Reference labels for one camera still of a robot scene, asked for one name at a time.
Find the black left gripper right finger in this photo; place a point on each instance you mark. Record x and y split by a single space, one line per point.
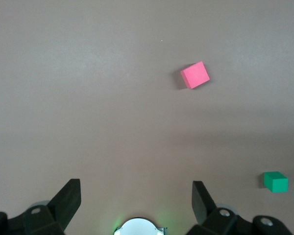
201 203

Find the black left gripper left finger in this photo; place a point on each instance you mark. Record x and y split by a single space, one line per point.
63 203

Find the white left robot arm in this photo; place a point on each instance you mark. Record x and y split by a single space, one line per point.
137 227

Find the green foam cube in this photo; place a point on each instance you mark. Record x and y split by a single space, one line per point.
276 183

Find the pink foam cube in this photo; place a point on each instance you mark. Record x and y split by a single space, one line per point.
196 75

